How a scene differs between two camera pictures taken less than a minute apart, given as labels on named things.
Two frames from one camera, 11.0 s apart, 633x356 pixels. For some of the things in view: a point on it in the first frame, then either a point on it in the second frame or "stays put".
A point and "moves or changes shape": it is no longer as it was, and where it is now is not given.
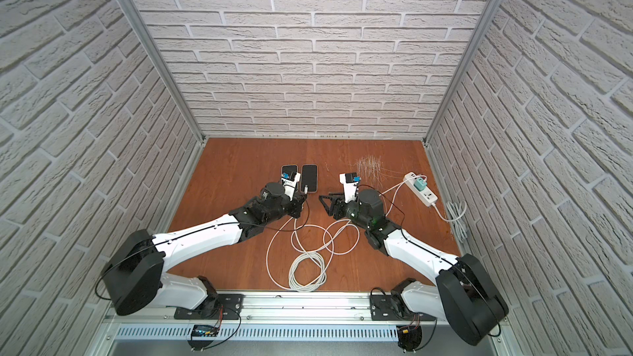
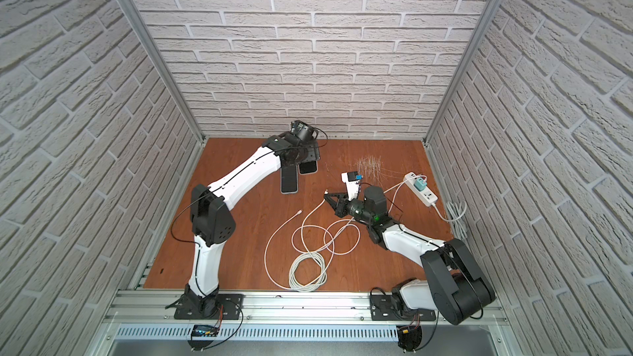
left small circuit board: [204, 330] stays put
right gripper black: [335, 206] stays put
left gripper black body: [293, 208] → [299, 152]
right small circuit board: [409, 336] stays put
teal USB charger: [420, 184] stays put
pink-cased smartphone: [309, 177] moves or changes shape
